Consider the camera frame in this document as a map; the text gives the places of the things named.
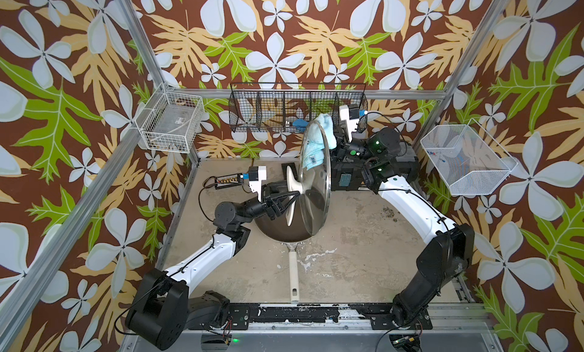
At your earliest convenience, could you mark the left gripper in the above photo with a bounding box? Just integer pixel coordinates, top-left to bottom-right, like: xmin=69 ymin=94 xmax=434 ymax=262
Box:
xmin=236 ymin=185 xmax=294 ymax=229

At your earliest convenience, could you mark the glass pot lid cream handle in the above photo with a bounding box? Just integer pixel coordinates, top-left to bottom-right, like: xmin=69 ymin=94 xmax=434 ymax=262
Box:
xmin=286 ymin=139 xmax=331 ymax=235

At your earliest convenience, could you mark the light blue cloth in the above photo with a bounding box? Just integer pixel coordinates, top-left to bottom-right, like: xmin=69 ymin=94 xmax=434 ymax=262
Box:
xmin=302 ymin=113 xmax=337 ymax=170

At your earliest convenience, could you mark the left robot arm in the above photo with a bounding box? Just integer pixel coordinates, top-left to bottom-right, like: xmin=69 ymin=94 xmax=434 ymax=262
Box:
xmin=125 ymin=179 xmax=304 ymax=350

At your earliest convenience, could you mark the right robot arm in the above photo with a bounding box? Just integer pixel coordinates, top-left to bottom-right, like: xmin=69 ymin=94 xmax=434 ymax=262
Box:
xmin=331 ymin=126 xmax=475 ymax=328

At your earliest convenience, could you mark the black toolbox yellow label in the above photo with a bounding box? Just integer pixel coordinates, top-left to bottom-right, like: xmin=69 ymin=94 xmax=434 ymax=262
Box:
xmin=331 ymin=143 xmax=420 ymax=193

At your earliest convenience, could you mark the small black rectangular block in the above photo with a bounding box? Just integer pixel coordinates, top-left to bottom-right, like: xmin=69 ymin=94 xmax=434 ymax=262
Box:
xmin=281 ymin=162 xmax=298 ymax=180

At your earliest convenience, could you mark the blue object in basket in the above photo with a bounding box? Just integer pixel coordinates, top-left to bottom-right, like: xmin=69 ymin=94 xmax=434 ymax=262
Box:
xmin=292 ymin=119 xmax=309 ymax=133

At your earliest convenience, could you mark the dark frying pan cream handle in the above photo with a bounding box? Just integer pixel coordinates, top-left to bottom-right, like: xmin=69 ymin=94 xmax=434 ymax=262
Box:
xmin=255 ymin=206 xmax=313 ymax=303

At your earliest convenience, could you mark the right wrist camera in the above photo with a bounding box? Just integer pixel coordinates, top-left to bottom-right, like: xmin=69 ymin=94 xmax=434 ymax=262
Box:
xmin=339 ymin=104 xmax=368 ymax=142

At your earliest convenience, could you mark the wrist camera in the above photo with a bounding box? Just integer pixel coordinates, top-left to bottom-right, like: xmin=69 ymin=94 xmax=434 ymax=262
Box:
xmin=339 ymin=104 xmax=368 ymax=142
xmin=243 ymin=166 xmax=267 ymax=202

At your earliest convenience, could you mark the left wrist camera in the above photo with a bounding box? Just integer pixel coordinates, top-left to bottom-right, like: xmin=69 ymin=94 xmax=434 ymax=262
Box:
xmin=243 ymin=166 xmax=267 ymax=202

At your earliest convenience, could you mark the black charger board with cables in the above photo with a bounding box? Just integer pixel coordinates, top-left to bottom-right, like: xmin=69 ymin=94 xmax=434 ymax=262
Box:
xmin=202 ymin=164 xmax=258 ymax=193

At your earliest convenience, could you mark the black wire wall basket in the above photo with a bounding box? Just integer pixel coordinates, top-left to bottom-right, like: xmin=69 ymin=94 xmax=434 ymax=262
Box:
xmin=227 ymin=82 xmax=368 ymax=134

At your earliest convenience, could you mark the white wire basket right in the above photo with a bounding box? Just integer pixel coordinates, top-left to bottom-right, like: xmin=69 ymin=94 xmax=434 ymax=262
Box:
xmin=421 ymin=119 xmax=519 ymax=196

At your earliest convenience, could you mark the white wire basket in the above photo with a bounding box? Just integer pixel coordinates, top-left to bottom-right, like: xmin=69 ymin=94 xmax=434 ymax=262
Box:
xmin=421 ymin=119 xmax=519 ymax=196
xmin=136 ymin=85 xmax=205 ymax=154

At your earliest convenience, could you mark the white wire basket left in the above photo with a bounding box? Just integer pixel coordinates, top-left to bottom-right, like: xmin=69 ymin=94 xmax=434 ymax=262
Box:
xmin=136 ymin=85 xmax=205 ymax=154

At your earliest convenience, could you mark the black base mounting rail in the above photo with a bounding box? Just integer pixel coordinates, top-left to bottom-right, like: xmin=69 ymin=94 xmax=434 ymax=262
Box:
xmin=188 ymin=302 xmax=433 ymax=331

